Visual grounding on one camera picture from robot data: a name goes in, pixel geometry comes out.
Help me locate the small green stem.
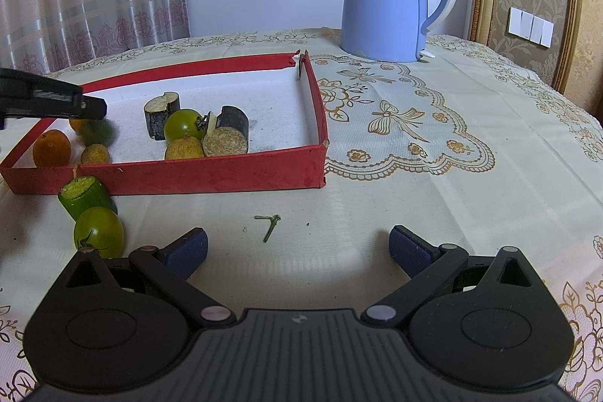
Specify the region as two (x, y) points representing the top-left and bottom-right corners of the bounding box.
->
(254, 214), (282, 243)

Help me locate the green round fruit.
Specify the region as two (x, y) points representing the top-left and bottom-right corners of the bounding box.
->
(84, 118), (116, 148)

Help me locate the yellowish orange citrus fruit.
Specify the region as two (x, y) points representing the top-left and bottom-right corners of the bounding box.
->
(164, 136), (205, 161)

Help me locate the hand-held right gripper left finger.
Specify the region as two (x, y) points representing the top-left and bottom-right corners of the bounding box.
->
(63, 228), (236, 328)

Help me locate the small yellow citrus fruit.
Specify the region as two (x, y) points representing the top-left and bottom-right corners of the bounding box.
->
(80, 143), (111, 166)

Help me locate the eggplant piece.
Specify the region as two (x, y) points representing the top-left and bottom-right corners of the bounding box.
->
(144, 91), (182, 142)
(202, 105), (249, 157)

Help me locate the cream embroidered tablecloth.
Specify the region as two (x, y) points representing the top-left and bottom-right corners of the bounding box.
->
(0, 26), (603, 402)

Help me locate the green cucumber piece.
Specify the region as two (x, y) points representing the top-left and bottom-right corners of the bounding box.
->
(57, 176), (118, 221)

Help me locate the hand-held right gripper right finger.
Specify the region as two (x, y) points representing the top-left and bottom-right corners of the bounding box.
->
(362, 224), (540, 328)

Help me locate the white wall switch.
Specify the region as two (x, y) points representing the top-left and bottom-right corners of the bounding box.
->
(508, 5), (554, 49)

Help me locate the green tomato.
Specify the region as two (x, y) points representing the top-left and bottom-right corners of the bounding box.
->
(163, 109), (207, 144)
(73, 206), (125, 260)

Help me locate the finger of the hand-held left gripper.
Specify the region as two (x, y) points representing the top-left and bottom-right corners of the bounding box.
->
(0, 67), (107, 130)

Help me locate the red cardboard box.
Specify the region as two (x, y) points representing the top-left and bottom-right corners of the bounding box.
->
(0, 49), (328, 196)

